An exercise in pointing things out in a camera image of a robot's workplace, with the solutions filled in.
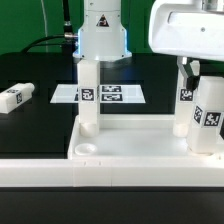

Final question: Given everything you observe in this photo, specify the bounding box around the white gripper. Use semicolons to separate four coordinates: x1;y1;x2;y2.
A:
148;0;224;91

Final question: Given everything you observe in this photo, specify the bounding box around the white desk top tray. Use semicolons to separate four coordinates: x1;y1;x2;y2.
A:
67;114;224;161

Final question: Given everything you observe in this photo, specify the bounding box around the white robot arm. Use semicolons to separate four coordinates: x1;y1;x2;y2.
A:
73;0;224;80

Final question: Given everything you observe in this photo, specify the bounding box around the white L-shaped fence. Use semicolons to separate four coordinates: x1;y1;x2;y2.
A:
0;155;224;187

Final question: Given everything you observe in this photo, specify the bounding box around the fiducial marker sheet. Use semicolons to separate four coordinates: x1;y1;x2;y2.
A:
51;84;145;104

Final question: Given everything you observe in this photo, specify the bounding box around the black cable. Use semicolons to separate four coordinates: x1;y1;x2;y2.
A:
21;0;80;53

